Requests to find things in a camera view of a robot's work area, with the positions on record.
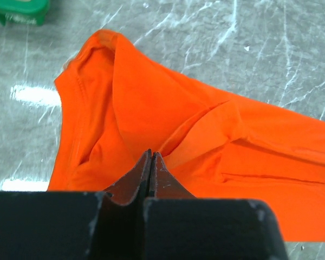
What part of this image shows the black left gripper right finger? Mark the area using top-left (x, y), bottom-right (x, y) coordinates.
top-left (142, 153), bottom-right (288, 259)

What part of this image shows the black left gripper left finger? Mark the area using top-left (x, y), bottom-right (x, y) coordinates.
top-left (0, 151), bottom-right (152, 259)

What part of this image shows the orange t-shirt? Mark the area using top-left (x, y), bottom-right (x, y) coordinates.
top-left (48, 30), bottom-right (325, 242)

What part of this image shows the green plastic tray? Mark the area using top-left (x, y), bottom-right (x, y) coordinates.
top-left (0, 0), bottom-right (50, 26)

